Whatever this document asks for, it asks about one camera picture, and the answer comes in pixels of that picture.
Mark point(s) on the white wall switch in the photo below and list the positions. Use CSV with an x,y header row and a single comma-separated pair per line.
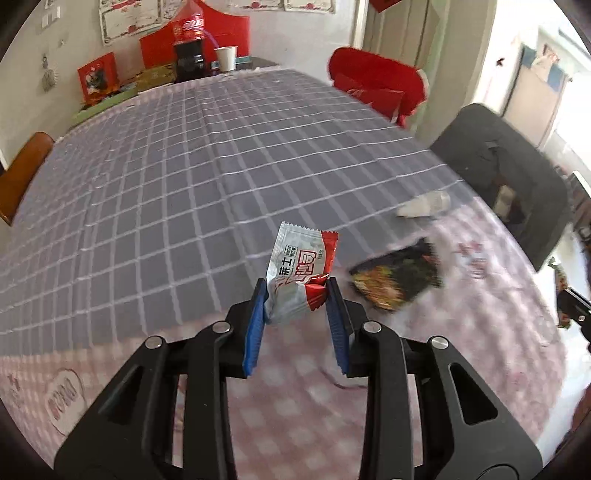
x,y
51,16

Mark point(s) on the large red gift box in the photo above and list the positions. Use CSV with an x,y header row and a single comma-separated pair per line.
x,y
231,32

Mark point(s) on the pink checkered tablecloth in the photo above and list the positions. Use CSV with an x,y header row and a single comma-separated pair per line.
x,y
461,350

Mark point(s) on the pale green flat box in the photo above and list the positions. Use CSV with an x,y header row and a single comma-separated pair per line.
x,y
104,107

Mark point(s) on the dark snack wrapper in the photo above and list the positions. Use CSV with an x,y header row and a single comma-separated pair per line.
x,y
397,277

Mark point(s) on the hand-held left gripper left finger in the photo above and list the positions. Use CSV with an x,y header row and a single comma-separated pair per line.
x,y
256,325

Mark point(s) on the red framed picture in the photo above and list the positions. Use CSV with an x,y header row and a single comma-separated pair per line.
x,y
98,78

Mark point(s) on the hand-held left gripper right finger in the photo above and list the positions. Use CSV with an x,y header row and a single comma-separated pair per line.
x,y
334,327

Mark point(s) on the grey grid tablecloth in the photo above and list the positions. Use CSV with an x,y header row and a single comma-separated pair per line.
x,y
184,184

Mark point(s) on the red bordered wall certificate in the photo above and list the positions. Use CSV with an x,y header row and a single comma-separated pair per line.
x,y
258,3
129,21
309,4

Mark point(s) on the chair with grey jacket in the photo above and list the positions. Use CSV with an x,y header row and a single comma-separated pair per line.
x,y
521,152

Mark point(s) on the grey hanging wall ornament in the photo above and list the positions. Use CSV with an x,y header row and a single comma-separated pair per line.
x,y
48,74

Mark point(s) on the brown wooden chair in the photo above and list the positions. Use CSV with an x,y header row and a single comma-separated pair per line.
x,y
23,170

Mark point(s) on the red gift bag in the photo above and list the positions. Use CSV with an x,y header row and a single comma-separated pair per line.
x,y
378,78

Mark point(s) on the red paper door decoration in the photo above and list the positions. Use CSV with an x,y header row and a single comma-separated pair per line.
x,y
384,4

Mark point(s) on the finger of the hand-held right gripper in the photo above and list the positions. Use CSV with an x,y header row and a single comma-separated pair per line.
x,y
577,307

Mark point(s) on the white red snack packet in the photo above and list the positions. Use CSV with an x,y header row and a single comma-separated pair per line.
x,y
295,272

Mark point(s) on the cola bottle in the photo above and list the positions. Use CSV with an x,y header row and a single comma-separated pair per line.
x,y
188,46

